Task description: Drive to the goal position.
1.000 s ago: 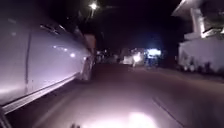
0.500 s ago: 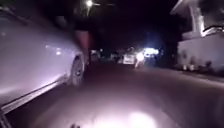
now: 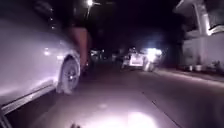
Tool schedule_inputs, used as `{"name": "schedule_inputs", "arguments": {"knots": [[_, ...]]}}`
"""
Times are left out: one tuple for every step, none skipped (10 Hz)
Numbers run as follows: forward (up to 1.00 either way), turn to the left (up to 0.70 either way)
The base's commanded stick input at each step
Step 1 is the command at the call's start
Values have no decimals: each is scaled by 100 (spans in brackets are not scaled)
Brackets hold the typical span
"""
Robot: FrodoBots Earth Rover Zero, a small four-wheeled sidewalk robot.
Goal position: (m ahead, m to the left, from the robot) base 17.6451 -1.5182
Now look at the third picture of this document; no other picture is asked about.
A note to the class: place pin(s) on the silver car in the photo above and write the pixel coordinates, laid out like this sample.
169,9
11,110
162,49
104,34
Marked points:
30,60

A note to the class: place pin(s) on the white vehicle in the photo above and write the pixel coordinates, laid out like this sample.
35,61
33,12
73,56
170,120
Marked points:
136,60

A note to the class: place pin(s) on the street lamp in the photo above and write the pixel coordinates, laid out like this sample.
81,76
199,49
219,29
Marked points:
89,3

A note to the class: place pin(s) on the pale building with pillar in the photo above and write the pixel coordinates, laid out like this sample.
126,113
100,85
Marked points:
203,43

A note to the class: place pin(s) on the dark asphalt road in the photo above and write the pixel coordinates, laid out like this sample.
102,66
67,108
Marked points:
126,96

